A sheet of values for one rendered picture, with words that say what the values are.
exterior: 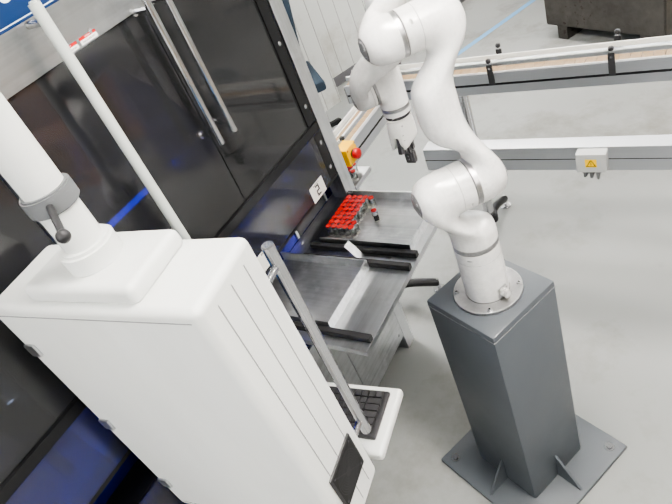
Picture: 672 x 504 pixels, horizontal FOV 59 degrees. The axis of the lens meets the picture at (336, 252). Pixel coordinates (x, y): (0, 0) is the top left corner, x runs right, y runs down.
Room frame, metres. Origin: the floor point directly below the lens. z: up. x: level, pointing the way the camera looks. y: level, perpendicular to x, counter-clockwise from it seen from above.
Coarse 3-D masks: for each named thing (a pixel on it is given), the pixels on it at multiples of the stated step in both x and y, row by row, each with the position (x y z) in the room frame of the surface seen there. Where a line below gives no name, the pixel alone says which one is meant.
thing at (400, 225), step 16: (368, 192) 1.81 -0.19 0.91; (384, 192) 1.76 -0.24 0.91; (400, 192) 1.72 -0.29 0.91; (384, 208) 1.71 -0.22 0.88; (400, 208) 1.68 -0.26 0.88; (368, 224) 1.67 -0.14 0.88; (384, 224) 1.63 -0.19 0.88; (400, 224) 1.59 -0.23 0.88; (416, 224) 1.56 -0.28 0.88; (320, 240) 1.67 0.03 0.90; (336, 240) 1.62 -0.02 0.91; (352, 240) 1.58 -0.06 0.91; (368, 240) 1.58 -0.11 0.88; (384, 240) 1.55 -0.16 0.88; (400, 240) 1.51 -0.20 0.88; (416, 240) 1.47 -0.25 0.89
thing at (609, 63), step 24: (552, 48) 2.12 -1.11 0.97; (576, 48) 2.06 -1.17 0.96; (600, 48) 2.03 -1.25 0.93; (624, 48) 1.89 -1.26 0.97; (648, 48) 1.83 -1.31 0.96; (408, 72) 2.49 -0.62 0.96; (456, 72) 2.36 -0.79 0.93; (480, 72) 2.27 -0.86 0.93; (504, 72) 2.17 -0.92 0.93; (528, 72) 2.11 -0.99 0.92; (552, 72) 2.04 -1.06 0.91; (576, 72) 1.98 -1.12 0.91; (600, 72) 1.93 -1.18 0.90; (624, 72) 1.87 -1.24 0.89; (648, 72) 1.81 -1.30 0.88; (408, 96) 2.49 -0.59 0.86
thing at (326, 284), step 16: (288, 256) 1.66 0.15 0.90; (304, 256) 1.62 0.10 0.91; (320, 256) 1.57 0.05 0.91; (304, 272) 1.57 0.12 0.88; (320, 272) 1.53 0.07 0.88; (336, 272) 1.50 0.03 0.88; (352, 272) 1.46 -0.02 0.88; (304, 288) 1.49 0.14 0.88; (320, 288) 1.46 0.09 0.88; (336, 288) 1.43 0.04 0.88; (352, 288) 1.37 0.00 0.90; (288, 304) 1.45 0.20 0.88; (320, 304) 1.39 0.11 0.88; (336, 304) 1.36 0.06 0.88; (320, 320) 1.28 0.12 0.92; (336, 320) 1.29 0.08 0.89
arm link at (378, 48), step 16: (368, 0) 1.36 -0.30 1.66; (384, 0) 1.29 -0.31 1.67; (400, 0) 1.31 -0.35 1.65; (368, 16) 1.24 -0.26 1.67; (384, 16) 1.22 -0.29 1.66; (368, 32) 1.20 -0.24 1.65; (384, 32) 1.19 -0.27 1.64; (400, 32) 1.18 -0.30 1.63; (368, 48) 1.19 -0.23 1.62; (384, 48) 1.18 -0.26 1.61; (400, 48) 1.18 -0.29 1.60; (384, 64) 1.20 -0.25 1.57
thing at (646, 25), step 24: (552, 0) 4.11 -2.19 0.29; (576, 0) 3.91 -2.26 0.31; (600, 0) 3.73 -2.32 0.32; (624, 0) 3.55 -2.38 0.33; (648, 0) 3.39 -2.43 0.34; (552, 24) 4.15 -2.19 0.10; (576, 24) 3.93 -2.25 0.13; (600, 24) 3.74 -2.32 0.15; (624, 24) 3.56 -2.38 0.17; (648, 24) 3.39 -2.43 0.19
